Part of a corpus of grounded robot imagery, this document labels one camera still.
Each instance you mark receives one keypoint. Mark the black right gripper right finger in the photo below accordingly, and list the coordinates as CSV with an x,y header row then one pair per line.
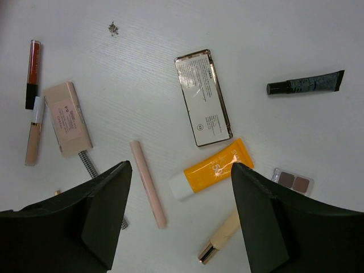
x,y
285,231

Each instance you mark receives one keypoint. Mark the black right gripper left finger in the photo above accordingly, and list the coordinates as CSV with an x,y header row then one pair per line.
x,y
75,231

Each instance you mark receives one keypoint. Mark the checkered eyeliner pen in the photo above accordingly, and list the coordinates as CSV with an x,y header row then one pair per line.
x,y
88,164

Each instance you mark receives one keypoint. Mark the pink cosmetic pencil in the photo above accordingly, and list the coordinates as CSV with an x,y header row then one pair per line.
x,y
145,176

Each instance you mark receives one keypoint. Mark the beige concealer tube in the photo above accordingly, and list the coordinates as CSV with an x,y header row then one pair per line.
x,y
35,130

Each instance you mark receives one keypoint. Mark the beige rectangular compact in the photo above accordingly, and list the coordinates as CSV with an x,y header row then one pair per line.
x,y
67,119

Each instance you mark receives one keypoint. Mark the red lip gloss tube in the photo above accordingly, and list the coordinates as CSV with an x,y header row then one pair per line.
x,y
33,74

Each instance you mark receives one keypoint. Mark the brown eyeshadow palette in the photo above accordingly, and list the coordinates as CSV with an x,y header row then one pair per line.
x,y
298,183

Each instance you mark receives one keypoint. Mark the beige foundation tube gold cap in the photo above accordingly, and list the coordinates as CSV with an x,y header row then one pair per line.
x,y
220,238

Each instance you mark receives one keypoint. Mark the orange sunscreen tube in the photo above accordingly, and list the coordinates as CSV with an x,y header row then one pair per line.
x,y
209,171

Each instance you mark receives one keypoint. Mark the gold-rimmed compact palette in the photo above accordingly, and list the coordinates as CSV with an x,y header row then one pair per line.
x,y
203,98

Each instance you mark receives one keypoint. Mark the black cosmetic tube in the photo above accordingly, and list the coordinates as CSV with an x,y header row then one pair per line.
x,y
323,83

